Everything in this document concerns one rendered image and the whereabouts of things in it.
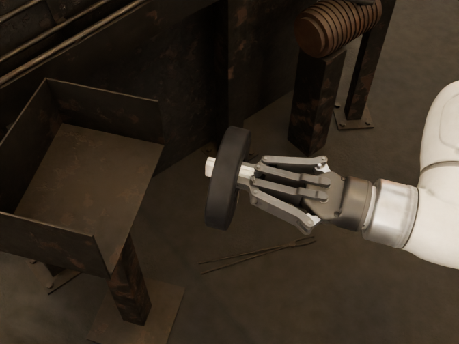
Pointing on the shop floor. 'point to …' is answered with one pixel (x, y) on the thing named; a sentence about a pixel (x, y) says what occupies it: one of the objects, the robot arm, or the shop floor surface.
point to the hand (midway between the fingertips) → (229, 172)
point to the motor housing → (323, 65)
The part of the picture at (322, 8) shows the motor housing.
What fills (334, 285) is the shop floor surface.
